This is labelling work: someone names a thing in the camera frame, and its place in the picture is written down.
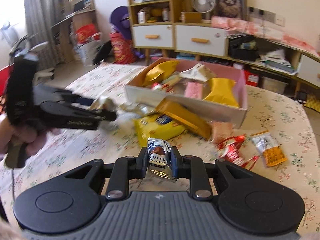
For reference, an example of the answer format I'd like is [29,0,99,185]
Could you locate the yellow chip bag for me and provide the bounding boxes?
[134,114,188,147]

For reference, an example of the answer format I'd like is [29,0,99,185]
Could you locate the grey curtain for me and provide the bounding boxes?
[24,0,64,64]

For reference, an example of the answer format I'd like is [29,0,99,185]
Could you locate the gold foil snack packet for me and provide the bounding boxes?
[155,98,213,140]

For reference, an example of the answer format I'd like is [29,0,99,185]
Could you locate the wooden desk shelf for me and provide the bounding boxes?
[51,0,97,63]

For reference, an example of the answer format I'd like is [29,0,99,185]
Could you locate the pile of papers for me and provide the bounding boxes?
[257,49,298,75]

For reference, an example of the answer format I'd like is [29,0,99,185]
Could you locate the framed cat picture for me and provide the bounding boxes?
[212,0,247,19]

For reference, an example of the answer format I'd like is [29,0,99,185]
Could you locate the black flat panel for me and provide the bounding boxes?
[93,40,113,65]

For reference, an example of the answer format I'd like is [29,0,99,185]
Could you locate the red storage box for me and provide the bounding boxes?
[244,70,262,87]

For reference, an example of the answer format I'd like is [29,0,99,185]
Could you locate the blue silver chocolate packet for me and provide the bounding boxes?
[146,138,178,181]

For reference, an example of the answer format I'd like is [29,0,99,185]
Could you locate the clear orange snack packet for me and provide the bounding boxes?
[251,131,288,168]

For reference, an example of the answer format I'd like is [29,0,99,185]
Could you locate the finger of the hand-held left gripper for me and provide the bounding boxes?
[42,102,117,123]
[36,86,98,105]

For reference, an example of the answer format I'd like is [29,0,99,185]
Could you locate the yellow egg tray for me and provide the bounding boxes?
[306,92,320,111]

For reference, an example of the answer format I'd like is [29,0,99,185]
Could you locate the clear storage bin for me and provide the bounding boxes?
[260,76,287,94]

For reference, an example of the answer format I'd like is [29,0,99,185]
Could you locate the clear bin blue lid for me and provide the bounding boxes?
[176,52,200,61]

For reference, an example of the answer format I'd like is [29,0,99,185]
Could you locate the person's left hand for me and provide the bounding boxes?
[0,121,52,155]

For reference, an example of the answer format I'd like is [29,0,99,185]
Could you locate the yellow snack packet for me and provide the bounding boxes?
[145,60,180,88]
[203,77,240,108]

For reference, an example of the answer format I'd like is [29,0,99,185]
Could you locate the white paper shopping bag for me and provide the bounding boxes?
[74,24,103,67]

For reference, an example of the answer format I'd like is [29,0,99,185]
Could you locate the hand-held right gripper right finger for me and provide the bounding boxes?
[172,146,255,200]

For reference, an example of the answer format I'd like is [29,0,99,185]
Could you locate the pink floral cloth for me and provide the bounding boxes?
[211,16,320,55]

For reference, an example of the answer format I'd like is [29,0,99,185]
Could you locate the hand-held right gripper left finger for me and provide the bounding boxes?
[64,147,148,200]

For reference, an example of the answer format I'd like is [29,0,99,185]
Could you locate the pink snack packet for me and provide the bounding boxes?
[185,81,210,98]

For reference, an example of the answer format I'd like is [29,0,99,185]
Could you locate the wall power outlets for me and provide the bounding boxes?
[247,6,285,26]

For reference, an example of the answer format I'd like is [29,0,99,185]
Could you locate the long wooden tv stand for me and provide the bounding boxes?
[226,27,320,98]

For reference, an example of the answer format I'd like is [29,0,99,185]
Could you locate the white green snack packet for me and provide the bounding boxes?
[179,64,217,82]
[92,97,148,131]

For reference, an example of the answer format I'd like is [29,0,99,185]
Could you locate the red white candy packet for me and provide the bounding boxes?
[150,81,175,93]
[215,135,260,170]

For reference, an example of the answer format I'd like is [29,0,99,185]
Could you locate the black case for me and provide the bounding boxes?
[229,35,261,60]

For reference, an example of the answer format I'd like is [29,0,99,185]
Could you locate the pink cardboard box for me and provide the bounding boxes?
[125,57,248,128]

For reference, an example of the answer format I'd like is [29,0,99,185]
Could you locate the red gift bag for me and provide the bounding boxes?
[110,31,137,64]

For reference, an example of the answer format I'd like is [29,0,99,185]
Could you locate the purple plush toy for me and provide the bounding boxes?
[110,6,140,55]

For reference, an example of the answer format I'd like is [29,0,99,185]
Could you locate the white desk fan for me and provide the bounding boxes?
[191,0,216,22]

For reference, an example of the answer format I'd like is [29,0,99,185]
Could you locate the wooden cabinet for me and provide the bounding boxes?
[126,0,229,67]

